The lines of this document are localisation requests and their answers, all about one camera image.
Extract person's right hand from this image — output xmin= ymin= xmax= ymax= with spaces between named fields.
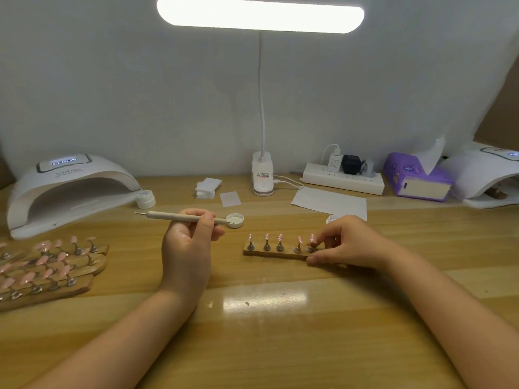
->
xmin=307 ymin=215 xmax=398 ymax=271

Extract person's left hand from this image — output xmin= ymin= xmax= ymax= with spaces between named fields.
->
xmin=159 ymin=209 xmax=227 ymax=300

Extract grey dotting pen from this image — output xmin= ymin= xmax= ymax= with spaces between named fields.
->
xmin=135 ymin=210 xmax=233 ymax=226

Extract wooden nail holder strip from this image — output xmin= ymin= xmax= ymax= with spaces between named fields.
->
xmin=242 ymin=232 xmax=319 ymax=260

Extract white nail lamp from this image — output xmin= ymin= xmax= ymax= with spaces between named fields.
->
xmin=442 ymin=144 xmax=519 ymax=209
xmin=6 ymin=153 xmax=142 ymax=240

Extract wooden stands with pink nails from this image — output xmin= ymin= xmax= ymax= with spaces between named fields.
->
xmin=0 ymin=234 xmax=109 ymax=313

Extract person's left forearm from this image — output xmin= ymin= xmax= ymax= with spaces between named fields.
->
xmin=24 ymin=286 xmax=204 ymax=389

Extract person's right forearm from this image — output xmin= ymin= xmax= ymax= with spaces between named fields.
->
xmin=380 ymin=245 xmax=519 ymax=389

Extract white desk lamp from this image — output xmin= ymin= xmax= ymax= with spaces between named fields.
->
xmin=156 ymin=0 xmax=366 ymax=197

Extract white paper sheet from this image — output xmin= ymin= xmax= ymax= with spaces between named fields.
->
xmin=291 ymin=186 xmax=368 ymax=222

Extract white power strip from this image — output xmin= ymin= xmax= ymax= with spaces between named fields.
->
xmin=302 ymin=163 xmax=386 ymax=196

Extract small white paper square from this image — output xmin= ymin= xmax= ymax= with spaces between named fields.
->
xmin=219 ymin=191 xmax=243 ymax=208

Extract stack of white cotton pads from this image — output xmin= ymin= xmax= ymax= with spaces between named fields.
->
xmin=195 ymin=177 xmax=223 ymax=199

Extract small closed white jar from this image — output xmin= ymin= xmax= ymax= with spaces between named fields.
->
xmin=135 ymin=189 xmax=157 ymax=210

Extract black plug adapter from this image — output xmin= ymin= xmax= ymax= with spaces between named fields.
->
xmin=341 ymin=155 xmax=363 ymax=175

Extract purple tissue box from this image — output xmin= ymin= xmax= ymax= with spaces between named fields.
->
xmin=383 ymin=153 xmax=455 ymax=202

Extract white tissue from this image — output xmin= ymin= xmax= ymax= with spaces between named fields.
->
xmin=415 ymin=135 xmax=447 ymax=175

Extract brown wooden board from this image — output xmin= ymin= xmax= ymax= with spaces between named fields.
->
xmin=474 ymin=56 xmax=519 ymax=151

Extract brown cardboard box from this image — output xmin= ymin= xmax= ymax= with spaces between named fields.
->
xmin=0 ymin=150 xmax=16 ymax=191

